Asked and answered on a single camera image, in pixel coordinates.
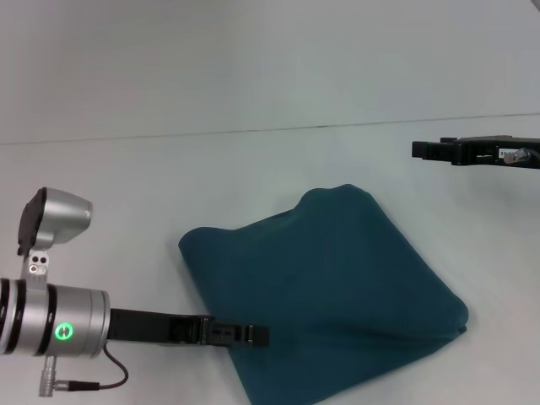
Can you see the teal T-shirt with FREE print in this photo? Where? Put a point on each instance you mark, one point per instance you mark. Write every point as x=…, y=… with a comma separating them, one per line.
x=320, y=287

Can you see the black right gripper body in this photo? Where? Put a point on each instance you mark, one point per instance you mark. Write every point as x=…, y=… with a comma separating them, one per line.
x=485, y=152

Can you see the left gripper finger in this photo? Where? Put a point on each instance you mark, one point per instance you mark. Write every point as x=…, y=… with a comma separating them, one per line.
x=236, y=333

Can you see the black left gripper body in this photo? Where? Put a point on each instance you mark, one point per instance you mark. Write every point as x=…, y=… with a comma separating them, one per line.
x=147, y=327

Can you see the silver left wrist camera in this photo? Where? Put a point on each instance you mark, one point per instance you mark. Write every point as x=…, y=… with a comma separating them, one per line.
x=50, y=223

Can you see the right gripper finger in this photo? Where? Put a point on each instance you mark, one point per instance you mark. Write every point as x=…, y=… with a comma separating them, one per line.
x=432, y=151

